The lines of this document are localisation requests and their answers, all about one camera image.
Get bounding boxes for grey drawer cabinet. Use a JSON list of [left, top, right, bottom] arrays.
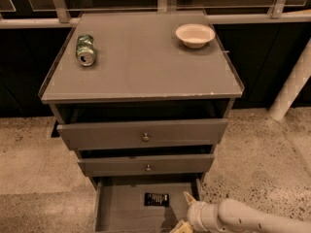
[[38, 10, 246, 233]]

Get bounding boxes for grey drawer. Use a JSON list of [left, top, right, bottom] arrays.
[[94, 175, 201, 233], [78, 154, 215, 177], [57, 118, 228, 150]]

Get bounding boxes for metal railing frame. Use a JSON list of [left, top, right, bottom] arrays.
[[0, 0, 311, 29]]

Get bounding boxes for grey bottom drawer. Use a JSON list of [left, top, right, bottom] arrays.
[[94, 175, 201, 233]]

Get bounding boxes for brass top drawer knob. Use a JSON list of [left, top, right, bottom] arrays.
[[142, 133, 151, 142]]

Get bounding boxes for crushed green soda can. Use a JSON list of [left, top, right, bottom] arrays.
[[76, 34, 96, 67]]

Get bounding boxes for grey top drawer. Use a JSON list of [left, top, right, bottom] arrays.
[[57, 118, 228, 150]]

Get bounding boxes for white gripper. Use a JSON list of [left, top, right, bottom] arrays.
[[169, 191, 215, 233]]

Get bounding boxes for white paper bowl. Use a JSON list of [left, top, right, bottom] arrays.
[[175, 24, 216, 49]]

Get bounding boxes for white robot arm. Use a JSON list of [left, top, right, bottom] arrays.
[[187, 92, 311, 233]]

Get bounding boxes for black rxbar chocolate bar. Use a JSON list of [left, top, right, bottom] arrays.
[[144, 193, 169, 207]]

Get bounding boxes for grey middle drawer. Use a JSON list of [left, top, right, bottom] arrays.
[[78, 154, 215, 177]]

